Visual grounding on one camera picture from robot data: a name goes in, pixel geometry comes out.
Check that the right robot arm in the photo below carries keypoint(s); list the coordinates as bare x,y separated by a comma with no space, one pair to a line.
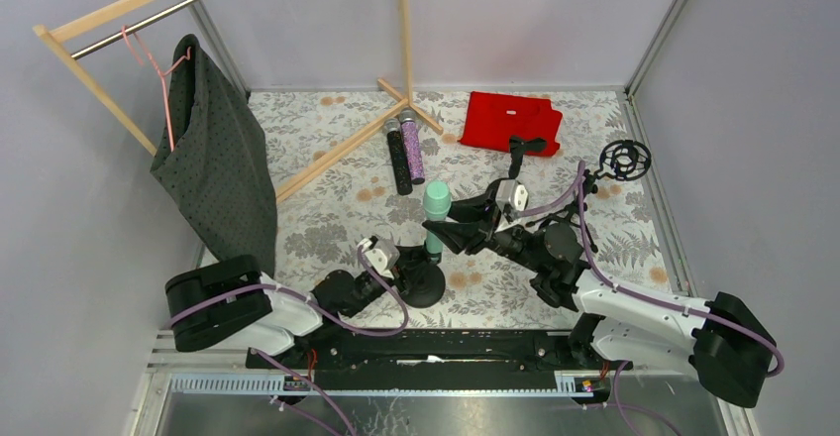
719,342

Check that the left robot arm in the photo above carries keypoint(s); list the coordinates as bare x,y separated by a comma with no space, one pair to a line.
232,302

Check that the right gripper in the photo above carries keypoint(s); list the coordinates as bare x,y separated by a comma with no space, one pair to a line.
485,221

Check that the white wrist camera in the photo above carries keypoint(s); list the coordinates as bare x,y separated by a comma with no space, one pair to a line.
381,254
511,196

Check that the purple glitter microphone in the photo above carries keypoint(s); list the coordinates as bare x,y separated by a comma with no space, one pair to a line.
410,134

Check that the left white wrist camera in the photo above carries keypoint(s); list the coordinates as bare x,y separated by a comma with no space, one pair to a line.
381,254

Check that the black round-base mic stand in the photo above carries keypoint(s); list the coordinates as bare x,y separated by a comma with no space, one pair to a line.
430,291

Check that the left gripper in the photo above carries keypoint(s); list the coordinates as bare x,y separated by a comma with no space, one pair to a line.
407,270

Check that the red folded cloth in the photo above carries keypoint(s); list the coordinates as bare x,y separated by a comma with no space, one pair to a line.
492,119

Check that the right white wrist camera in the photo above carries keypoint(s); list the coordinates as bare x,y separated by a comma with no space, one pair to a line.
511,196

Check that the dark grey dotted garment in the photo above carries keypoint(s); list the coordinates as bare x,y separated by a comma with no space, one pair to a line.
212,161

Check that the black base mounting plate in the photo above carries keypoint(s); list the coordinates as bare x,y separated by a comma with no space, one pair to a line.
437,359

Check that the black tripod shock-mount stand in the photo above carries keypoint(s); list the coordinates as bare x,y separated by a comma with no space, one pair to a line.
621,160

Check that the black glitter microphone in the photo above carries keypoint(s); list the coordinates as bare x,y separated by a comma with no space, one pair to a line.
398,157

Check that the wooden clothes rack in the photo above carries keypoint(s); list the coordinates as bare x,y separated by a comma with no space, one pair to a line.
55,39

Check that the mint green microphone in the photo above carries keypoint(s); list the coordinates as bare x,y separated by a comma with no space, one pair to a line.
437,202

